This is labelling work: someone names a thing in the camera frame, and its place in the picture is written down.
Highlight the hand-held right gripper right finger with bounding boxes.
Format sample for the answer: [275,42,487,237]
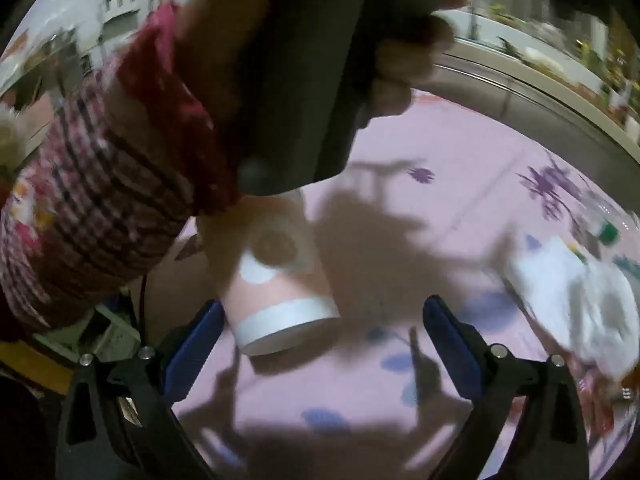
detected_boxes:
[422,296,591,480]

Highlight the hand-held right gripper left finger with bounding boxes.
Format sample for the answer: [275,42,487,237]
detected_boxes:
[54,300,226,480]

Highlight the pink paper cup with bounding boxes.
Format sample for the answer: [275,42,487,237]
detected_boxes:
[197,187,342,357]

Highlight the person's left forearm plaid sleeve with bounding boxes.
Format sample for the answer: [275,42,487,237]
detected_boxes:
[0,0,321,333]

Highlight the person's left hand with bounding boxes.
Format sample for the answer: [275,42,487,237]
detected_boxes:
[370,0,472,130]

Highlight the white crumpled plastic bag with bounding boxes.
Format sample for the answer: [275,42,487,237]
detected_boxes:
[504,234,640,382]

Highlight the pink floral tablecloth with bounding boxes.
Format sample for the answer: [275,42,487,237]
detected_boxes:
[145,85,640,480]

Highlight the metal sink faucet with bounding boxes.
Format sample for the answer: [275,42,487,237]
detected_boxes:
[444,0,483,43]

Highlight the clear plastic bottle green cap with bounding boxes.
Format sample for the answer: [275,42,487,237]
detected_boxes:
[574,194,632,247]

